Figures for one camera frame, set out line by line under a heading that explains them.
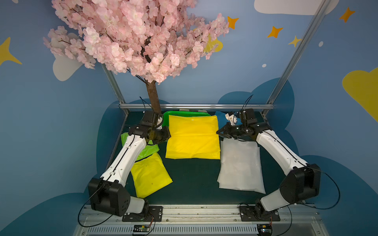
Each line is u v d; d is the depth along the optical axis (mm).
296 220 733
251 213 738
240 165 890
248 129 608
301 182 429
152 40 555
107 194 397
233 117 737
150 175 844
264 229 726
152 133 590
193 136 815
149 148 952
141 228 718
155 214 749
